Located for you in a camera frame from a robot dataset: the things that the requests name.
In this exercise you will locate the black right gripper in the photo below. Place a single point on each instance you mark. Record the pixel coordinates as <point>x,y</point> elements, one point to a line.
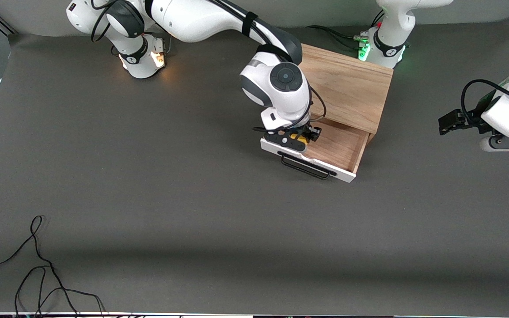
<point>309,131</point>

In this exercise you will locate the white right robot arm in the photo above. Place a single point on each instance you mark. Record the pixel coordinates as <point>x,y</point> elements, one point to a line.
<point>192,17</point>

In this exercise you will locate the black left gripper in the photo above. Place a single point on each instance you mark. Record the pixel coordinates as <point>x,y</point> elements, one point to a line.
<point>475,122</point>

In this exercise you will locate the wooden drawer cabinet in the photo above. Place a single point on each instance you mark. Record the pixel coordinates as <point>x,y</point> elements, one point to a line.
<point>347,79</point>

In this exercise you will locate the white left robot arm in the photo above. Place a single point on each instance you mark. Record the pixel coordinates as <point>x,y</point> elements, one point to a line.
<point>396,17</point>

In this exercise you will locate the yellow cube block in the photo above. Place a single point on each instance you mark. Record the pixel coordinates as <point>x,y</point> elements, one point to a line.
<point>302,139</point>

